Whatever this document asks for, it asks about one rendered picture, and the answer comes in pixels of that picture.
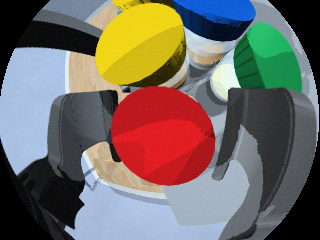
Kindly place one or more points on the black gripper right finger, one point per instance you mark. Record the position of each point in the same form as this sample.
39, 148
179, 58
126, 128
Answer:
272, 133

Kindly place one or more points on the glass bottle with red cap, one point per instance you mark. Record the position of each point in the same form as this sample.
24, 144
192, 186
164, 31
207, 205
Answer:
163, 135

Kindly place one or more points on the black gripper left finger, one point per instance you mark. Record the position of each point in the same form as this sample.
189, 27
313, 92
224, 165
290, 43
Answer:
77, 121

